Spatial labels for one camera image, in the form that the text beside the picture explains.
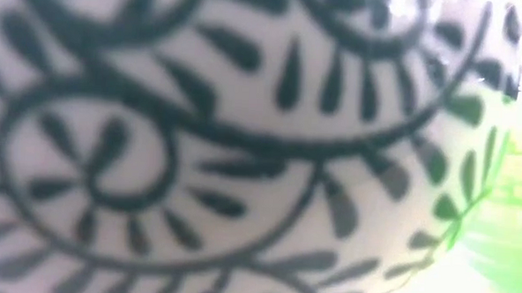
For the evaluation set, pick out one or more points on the white bowl dark vine pattern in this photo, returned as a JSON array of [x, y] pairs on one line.
[[244, 119]]

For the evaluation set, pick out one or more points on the green plastic bowl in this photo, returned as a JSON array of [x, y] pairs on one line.
[[512, 246]]

